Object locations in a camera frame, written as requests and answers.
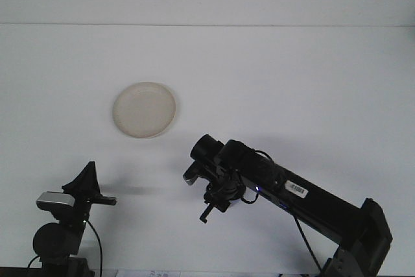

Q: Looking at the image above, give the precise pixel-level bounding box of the pale blue cup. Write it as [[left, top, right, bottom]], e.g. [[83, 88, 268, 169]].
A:
[[210, 179, 243, 208]]

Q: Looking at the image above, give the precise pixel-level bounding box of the pale round plate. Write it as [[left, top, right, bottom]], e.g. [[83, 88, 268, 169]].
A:
[[112, 81, 178, 139]]

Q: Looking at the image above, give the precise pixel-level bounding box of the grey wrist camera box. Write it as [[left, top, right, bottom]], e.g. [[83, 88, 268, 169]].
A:
[[35, 191, 75, 210], [182, 162, 201, 187]]

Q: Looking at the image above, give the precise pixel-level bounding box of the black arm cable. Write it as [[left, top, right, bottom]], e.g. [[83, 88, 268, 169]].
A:
[[84, 220, 104, 277], [239, 149, 324, 273]]

